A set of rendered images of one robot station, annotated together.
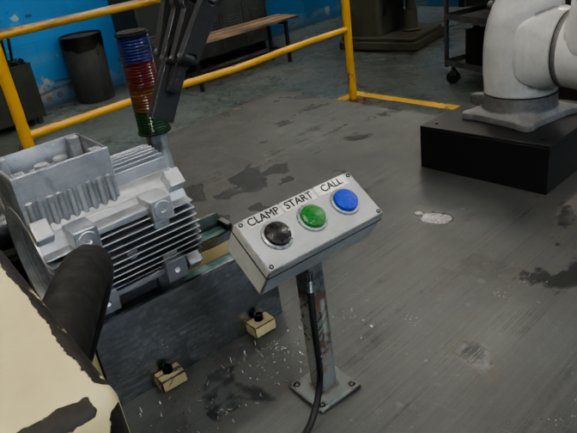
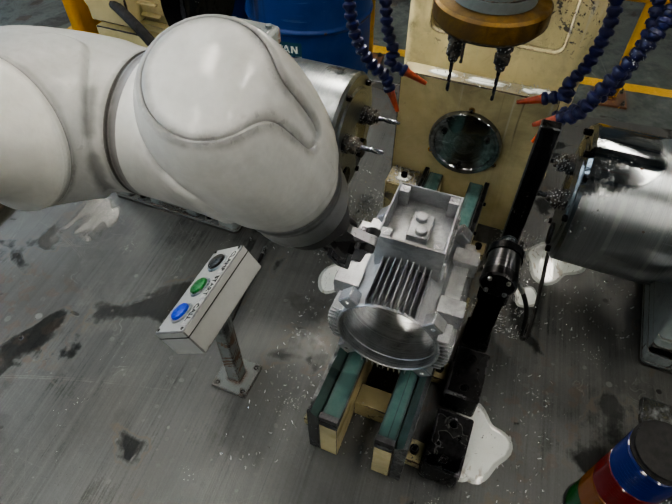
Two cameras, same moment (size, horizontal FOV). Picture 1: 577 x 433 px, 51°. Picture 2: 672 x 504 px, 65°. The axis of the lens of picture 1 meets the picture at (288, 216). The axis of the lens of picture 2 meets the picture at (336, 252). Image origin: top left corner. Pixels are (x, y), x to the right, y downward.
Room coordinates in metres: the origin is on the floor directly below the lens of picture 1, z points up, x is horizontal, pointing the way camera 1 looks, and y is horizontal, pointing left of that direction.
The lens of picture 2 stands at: (1.11, -0.11, 1.70)
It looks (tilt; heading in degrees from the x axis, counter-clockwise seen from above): 49 degrees down; 147
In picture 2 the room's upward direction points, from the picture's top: straight up
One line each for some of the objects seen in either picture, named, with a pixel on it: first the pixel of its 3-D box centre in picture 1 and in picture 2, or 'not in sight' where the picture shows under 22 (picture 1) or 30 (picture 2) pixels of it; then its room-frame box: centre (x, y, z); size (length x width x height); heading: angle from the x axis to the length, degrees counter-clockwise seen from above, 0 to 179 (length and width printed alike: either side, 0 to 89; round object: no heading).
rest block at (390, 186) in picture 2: not in sight; (401, 192); (0.44, 0.50, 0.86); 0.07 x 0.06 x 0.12; 35
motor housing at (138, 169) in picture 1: (104, 233); (405, 289); (0.74, 0.25, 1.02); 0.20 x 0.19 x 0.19; 126
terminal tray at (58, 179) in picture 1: (55, 180); (418, 232); (0.72, 0.29, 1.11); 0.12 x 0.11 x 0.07; 126
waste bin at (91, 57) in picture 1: (88, 67); not in sight; (5.75, 1.65, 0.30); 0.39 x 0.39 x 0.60
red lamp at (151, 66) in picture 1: (140, 73); (631, 478); (1.12, 0.23, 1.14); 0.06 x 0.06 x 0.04
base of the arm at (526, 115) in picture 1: (512, 100); not in sight; (1.29, -0.53, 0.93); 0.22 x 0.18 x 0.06; 30
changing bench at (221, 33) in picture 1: (236, 51); not in sight; (5.89, 0.27, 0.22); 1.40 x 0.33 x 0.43; 128
